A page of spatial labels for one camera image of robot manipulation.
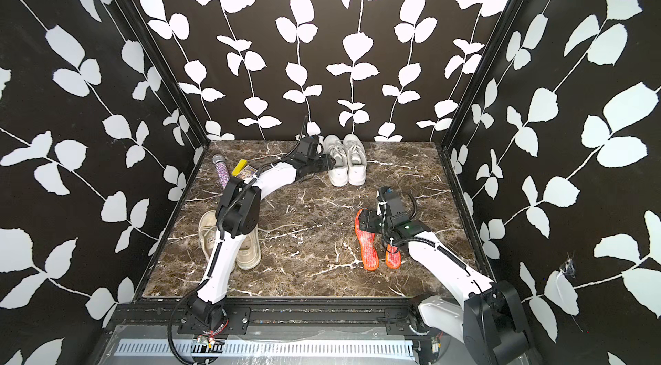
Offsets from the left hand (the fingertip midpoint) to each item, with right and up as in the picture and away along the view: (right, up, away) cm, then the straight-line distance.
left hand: (334, 156), depth 104 cm
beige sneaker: (-42, -26, -20) cm, 53 cm away
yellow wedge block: (-41, -3, +7) cm, 41 cm away
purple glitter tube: (-48, -5, +3) cm, 48 cm away
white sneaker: (0, +5, +1) cm, 5 cm away
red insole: (+20, -35, -18) cm, 44 cm away
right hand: (+11, -20, -18) cm, 29 cm away
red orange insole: (+12, -30, -16) cm, 36 cm away
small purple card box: (-37, -7, +4) cm, 38 cm away
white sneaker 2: (+9, -1, +2) cm, 10 cm away
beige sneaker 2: (-26, -32, -24) cm, 48 cm away
